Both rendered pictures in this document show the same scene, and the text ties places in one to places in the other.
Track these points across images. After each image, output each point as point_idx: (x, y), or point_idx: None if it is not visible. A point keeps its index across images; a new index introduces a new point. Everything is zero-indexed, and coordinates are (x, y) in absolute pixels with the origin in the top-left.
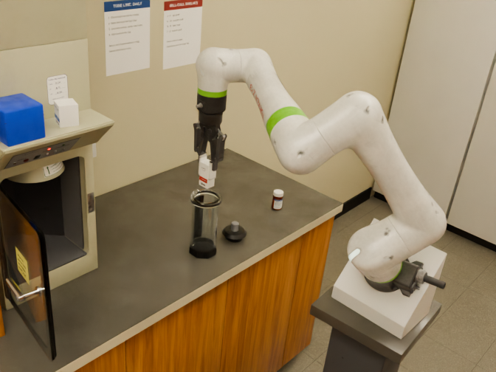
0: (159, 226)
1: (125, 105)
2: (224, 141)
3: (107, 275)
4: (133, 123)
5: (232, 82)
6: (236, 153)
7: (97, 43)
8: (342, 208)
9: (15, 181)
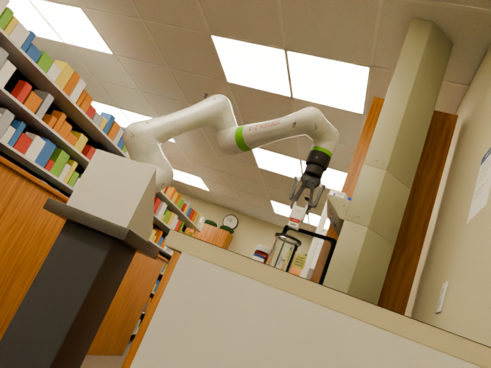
0: None
1: (465, 254)
2: (294, 182)
3: None
4: (462, 277)
5: (311, 140)
6: (462, 336)
7: (471, 195)
8: (166, 238)
9: None
